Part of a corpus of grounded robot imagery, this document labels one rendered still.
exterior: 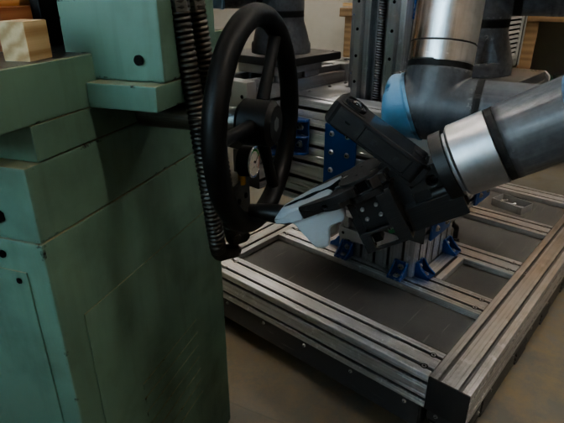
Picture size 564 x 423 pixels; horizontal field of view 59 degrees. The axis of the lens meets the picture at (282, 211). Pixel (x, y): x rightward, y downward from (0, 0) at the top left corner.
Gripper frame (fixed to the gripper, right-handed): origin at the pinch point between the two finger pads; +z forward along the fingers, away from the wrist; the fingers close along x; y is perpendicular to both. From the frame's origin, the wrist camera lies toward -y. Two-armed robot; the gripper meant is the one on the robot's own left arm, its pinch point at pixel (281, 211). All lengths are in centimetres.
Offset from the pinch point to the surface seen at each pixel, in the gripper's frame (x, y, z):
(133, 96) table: -2.4, -19.8, 8.4
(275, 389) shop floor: 43, 55, 51
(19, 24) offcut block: -8.6, -30.7, 11.4
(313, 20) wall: 341, -45, 78
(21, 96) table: -11.9, -24.2, 13.3
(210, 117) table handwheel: -5.5, -13.4, -0.9
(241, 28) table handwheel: 1.3, -20.1, -5.8
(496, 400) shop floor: 57, 82, 3
